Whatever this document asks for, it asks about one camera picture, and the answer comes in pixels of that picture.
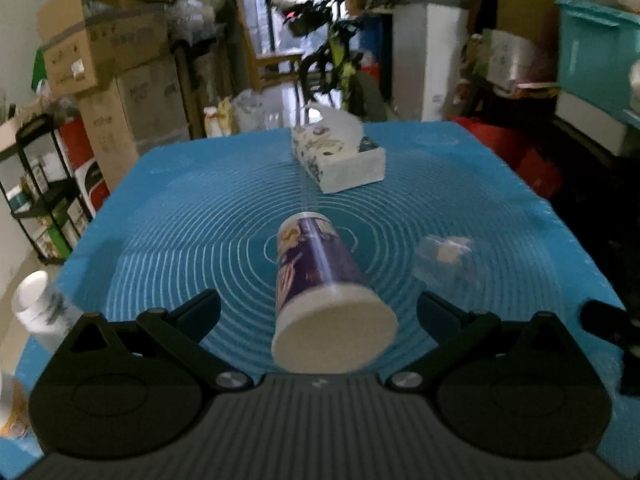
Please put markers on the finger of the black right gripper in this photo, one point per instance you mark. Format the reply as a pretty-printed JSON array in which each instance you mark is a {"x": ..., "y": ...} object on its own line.
[{"x": 621, "y": 328}]

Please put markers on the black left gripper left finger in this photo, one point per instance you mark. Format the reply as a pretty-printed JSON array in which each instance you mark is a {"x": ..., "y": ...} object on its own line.
[{"x": 121, "y": 390}]

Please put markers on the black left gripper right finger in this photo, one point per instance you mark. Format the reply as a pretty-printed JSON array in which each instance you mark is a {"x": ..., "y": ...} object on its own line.
[{"x": 522, "y": 390}]

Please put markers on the purple paper cup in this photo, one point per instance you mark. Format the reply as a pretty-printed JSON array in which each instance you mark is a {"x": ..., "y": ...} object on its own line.
[{"x": 328, "y": 319}]

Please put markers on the white patterned paper cup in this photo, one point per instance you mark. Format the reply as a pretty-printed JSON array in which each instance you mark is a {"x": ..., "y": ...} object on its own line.
[{"x": 43, "y": 310}]

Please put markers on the blue orange paper cup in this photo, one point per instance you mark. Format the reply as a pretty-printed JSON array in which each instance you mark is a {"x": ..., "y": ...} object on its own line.
[{"x": 14, "y": 420}]

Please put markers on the clear plastic cup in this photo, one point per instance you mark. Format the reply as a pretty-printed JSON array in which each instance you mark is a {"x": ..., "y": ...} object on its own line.
[{"x": 448, "y": 266}]

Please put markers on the blue silicone baking mat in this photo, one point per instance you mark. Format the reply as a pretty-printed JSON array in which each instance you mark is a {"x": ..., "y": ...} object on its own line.
[{"x": 238, "y": 323}]

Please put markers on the black metal shelf rack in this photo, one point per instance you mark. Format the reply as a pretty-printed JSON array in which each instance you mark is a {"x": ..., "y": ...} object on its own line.
[{"x": 41, "y": 190}]

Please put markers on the lower cardboard box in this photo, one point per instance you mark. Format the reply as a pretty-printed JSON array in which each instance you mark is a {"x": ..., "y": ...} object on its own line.
[{"x": 134, "y": 113}]

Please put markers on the teal plastic storage bin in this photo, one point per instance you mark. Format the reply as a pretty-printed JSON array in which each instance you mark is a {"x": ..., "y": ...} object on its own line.
[{"x": 598, "y": 46}]

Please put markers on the white tissue box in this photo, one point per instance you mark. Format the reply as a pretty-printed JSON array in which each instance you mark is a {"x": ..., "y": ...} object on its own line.
[{"x": 335, "y": 152}]

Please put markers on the white cabinet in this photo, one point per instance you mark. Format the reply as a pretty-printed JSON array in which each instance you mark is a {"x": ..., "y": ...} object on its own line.
[{"x": 427, "y": 43}]

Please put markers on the top cardboard box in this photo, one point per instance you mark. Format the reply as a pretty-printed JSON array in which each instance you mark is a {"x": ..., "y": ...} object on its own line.
[{"x": 87, "y": 43}]

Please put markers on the wooden chair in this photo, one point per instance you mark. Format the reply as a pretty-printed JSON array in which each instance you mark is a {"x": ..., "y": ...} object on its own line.
[{"x": 268, "y": 70}]

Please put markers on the black green bicycle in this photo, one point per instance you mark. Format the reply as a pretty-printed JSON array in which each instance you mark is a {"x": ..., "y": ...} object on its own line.
[{"x": 335, "y": 66}]

